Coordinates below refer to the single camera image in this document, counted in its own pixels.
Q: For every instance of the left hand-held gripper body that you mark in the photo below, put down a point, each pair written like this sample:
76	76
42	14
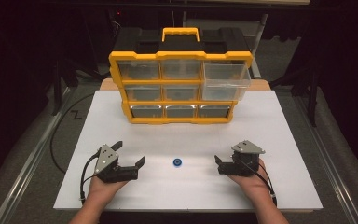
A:
105	160

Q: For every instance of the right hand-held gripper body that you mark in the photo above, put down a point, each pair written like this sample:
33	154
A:
247	147

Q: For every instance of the clear plastic organizer drawer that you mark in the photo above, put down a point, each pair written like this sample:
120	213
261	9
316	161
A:
227	81

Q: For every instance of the yellow and black organizer cabinet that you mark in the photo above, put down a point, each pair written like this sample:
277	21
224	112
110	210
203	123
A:
180	55

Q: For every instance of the person's left hand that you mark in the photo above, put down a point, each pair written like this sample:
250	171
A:
102	191

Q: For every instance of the person's right hand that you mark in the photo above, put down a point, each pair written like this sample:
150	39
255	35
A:
256	186

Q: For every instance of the set of clear plastic drawers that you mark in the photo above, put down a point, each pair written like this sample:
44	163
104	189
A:
140	70

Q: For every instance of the black metal stand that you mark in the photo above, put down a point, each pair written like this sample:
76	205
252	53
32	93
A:
312	102

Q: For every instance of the metal floor rail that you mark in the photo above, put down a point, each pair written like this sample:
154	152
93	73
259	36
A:
24	174
334	174

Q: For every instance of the white metal post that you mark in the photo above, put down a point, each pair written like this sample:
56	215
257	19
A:
261	31

